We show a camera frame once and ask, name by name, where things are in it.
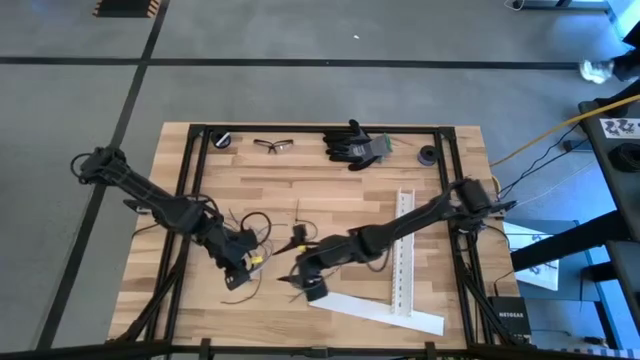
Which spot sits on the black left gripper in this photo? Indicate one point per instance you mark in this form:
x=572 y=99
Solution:
x=230 y=252

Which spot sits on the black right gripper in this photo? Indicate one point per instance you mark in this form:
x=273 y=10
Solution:
x=320 y=260

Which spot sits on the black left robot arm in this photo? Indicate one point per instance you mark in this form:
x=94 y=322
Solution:
x=150 y=195

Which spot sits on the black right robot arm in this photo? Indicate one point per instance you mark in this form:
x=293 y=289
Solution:
x=410 y=220

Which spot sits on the black grey work glove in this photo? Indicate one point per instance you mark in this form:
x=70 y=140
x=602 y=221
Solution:
x=362 y=164
x=345 y=142

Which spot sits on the clear safety glasses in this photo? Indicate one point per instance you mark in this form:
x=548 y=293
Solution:
x=272 y=146

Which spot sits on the white printed marker sheet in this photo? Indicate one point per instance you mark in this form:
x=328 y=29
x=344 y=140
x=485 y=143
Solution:
x=535 y=270
x=620 y=128

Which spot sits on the black orange striped mat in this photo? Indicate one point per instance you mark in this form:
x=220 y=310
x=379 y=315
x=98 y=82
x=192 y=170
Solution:
x=125 y=7

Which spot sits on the black power adapter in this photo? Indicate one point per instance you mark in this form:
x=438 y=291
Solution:
x=571 y=146

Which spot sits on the black desk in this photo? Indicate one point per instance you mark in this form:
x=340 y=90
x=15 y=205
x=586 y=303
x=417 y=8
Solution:
x=610 y=190

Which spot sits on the black tape roll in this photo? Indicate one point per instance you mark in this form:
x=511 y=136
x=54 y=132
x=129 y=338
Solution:
x=612 y=150

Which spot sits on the person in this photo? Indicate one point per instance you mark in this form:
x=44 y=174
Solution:
x=595 y=71

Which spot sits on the flat white duct cover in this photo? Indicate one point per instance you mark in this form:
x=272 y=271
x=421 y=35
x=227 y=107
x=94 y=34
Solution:
x=380 y=312

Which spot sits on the white slotted wiring duct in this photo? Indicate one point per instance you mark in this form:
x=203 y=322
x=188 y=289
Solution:
x=405 y=290

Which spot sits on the black aluminium table frame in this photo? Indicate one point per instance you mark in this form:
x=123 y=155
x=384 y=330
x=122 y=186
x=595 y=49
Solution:
x=325 y=129

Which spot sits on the black Netgear network switch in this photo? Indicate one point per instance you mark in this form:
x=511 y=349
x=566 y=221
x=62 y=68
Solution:
x=510 y=315

